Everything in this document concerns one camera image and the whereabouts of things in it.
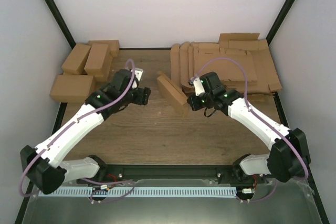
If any cardboard box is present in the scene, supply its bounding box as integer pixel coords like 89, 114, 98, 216
62, 44, 91, 75
84, 44, 109, 76
87, 40, 120, 58
49, 74, 96, 103
156, 71, 190, 117
93, 52, 112, 82

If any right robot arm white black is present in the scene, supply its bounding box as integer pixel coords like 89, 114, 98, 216
187, 72, 311, 184

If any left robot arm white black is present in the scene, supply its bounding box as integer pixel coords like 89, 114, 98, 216
20, 68, 151, 194

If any folded cardboard box front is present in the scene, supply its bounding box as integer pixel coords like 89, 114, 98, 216
49, 74, 96, 103

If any stack of flat cardboard blanks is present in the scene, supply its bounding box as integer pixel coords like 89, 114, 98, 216
170, 33, 282, 94

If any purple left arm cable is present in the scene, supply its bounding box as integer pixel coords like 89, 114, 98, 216
19, 59, 137, 204

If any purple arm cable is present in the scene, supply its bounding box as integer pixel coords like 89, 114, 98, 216
193, 57, 309, 204
19, 59, 137, 204

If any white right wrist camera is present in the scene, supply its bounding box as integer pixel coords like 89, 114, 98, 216
189, 76, 205, 97

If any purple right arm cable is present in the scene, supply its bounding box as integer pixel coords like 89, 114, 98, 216
193, 57, 309, 204

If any black aluminium frame rail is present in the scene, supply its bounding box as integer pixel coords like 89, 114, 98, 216
99, 164, 310, 183

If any light blue slotted cable duct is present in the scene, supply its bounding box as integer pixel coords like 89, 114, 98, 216
48, 187, 237, 198

